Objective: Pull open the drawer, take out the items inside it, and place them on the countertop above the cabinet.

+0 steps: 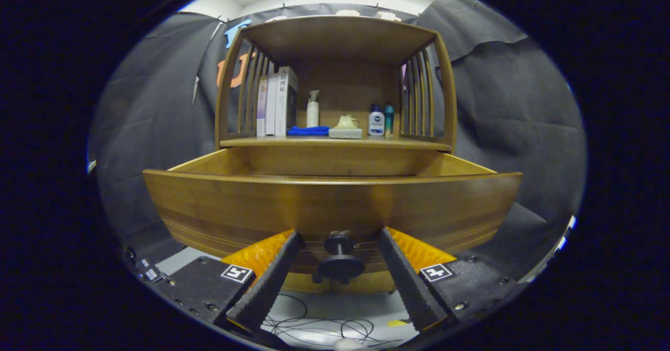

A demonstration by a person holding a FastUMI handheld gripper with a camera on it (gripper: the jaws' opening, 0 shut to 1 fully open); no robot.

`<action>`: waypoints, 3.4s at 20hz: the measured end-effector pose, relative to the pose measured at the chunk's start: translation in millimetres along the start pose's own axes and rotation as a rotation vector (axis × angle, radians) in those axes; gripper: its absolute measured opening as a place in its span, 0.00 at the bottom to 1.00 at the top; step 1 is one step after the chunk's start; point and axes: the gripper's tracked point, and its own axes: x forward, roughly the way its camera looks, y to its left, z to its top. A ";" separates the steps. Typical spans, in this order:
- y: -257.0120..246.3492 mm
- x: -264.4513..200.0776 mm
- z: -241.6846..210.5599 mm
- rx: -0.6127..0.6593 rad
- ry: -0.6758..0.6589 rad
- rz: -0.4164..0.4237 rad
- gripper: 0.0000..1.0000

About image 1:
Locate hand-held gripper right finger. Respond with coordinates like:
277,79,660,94
378,227,527,333

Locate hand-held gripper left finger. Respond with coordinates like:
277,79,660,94
154,230,304,336

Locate wooden drawer with black knob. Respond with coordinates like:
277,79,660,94
142,147,523,285

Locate wooden countertop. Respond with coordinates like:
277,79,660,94
220,134,452,152

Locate wooden cabinet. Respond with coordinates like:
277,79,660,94
215,15,457,295

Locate black device with stickers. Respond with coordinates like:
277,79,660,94
126,246,171,284

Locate white bottle with blue cap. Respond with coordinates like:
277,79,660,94
368,104,385,136

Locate blue folded cloth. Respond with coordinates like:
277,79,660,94
287,126,331,137

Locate white pump bottle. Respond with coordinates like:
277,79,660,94
307,90,320,128

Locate thin purple book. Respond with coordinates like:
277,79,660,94
256,75,269,137

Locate thin white book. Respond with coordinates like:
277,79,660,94
265,73,279,136

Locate thick white and black book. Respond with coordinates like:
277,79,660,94
275,66,299,137

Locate black floor cables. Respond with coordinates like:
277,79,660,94
262,293,404,347

